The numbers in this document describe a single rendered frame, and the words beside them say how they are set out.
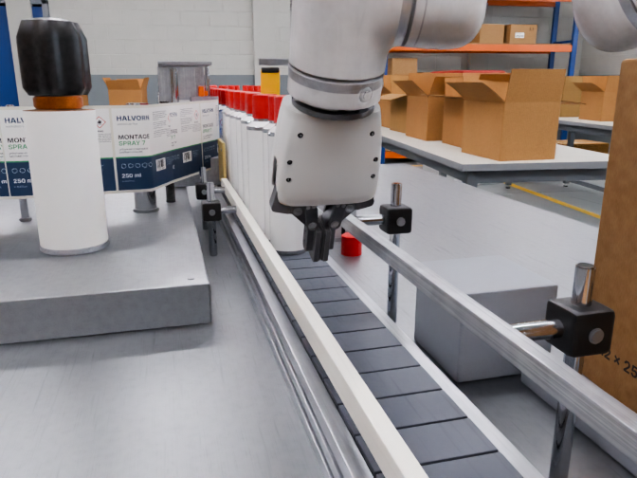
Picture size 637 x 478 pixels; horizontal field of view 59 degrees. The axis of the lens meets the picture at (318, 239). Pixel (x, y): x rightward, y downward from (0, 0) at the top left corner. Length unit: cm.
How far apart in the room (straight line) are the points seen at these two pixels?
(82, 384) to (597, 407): 45
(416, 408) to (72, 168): 55
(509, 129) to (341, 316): 203
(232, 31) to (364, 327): 812
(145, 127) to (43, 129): 27
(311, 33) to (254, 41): 800
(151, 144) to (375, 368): 68
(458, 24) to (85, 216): 54
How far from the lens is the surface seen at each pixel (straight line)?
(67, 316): 68
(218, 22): 858
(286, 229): 75
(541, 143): 263
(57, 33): 80
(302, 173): 53
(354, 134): 52
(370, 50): 48
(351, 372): 39
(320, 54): 47
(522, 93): 254
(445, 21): 48
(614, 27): 88
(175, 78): 128
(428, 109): 331
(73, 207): 81
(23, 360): 66
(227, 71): 855
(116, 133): 103
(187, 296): 67
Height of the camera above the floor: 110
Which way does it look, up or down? 15 degrees down
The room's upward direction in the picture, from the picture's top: straight up
